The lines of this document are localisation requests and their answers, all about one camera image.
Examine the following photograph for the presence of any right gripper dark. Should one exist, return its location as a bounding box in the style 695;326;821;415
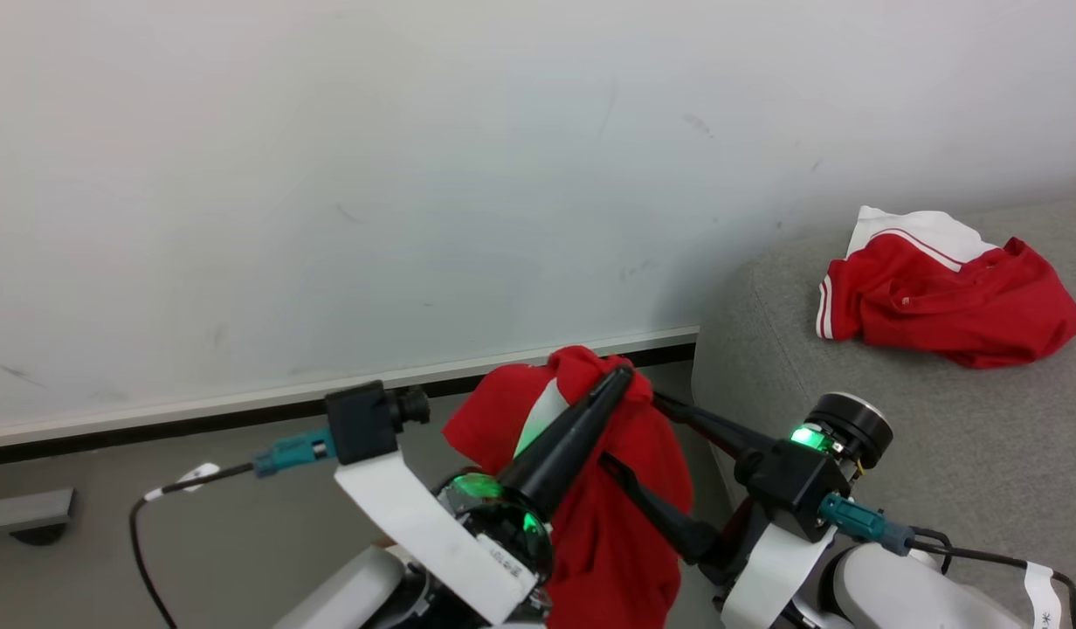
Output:
598;391;894;565

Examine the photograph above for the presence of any left black cable teal plug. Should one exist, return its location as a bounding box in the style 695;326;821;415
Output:
129;426;338;629

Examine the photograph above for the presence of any white and black baseboard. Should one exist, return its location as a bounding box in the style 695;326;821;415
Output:
0;326;701;466

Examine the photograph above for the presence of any grey fabric sofa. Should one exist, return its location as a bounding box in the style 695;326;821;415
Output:
690;196;1076;629

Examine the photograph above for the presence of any right black cable teal plug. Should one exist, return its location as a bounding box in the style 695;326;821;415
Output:
819;493;1076;629

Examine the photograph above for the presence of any plain red garment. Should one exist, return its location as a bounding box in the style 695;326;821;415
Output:
441;345;694;629

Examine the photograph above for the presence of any red garment with white stripes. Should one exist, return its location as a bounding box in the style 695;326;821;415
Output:
815;205;1076;370

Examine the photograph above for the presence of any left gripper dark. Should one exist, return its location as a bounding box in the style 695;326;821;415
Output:
438;364;636;604

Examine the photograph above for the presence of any black cable teal plug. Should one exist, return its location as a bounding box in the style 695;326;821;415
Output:
819;493;1076;629
129;426;338;629

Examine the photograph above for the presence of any grey metal floor bracket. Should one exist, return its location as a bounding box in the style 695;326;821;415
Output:
0;487;76;548

